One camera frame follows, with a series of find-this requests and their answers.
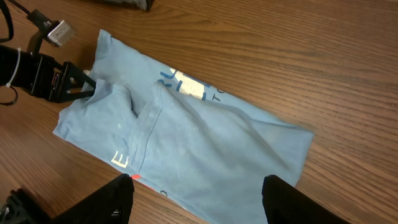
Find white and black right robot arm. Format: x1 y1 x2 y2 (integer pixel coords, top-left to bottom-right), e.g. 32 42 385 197
1 174 347 223

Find silver wrist camera on left arm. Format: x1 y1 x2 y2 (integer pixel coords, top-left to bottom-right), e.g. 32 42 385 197
47 20 75 47

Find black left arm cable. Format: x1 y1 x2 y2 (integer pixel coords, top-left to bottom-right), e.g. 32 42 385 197
0 0 32 106

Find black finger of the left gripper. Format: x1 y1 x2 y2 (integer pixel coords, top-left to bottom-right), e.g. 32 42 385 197
63 61 96 90
60 90 95 103

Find grey folded garment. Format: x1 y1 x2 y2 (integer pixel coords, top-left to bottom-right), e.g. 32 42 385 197
93 0 154 11

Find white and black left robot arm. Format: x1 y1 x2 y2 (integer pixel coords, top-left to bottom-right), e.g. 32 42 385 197
1 45 96 103

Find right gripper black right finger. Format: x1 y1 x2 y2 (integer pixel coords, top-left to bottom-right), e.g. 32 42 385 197
262 175 348 224

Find light blue printed t-shirt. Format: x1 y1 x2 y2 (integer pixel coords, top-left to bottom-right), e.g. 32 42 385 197
54 30 313 223

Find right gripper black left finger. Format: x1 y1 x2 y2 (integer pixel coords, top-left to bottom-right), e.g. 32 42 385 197
52 174 134 224

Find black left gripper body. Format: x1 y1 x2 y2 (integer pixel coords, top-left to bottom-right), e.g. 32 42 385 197
21 52 67 103

